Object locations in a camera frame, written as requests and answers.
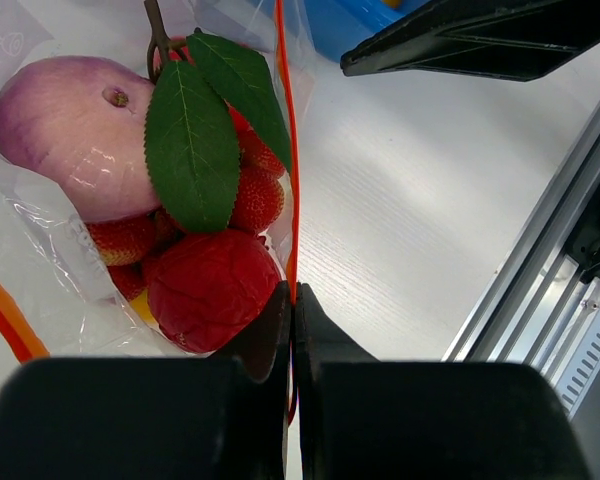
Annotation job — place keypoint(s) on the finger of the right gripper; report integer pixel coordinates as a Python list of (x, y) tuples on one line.
[(507, 40)]

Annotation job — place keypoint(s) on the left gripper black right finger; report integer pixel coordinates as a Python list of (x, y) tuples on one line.
[(363, 418)]

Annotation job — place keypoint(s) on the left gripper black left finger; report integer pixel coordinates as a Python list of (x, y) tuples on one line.
[(220, 417)]

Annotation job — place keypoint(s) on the red toy strawberry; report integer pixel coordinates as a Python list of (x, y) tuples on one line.
[(206, 288)]

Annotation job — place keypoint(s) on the clear zip top bag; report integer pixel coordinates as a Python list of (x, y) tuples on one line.
[(56, 294)]

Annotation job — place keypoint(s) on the red lychee toy bunch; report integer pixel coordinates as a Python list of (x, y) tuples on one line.
[(190, 145)]

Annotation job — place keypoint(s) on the purple toy onion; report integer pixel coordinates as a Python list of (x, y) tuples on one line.
[(79, 121)]

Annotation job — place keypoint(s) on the blue plastic bin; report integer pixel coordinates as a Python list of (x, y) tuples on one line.
[(338, 26)]

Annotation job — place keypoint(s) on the aluminium mounting rail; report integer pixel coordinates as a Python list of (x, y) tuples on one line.
[(542, 307)]

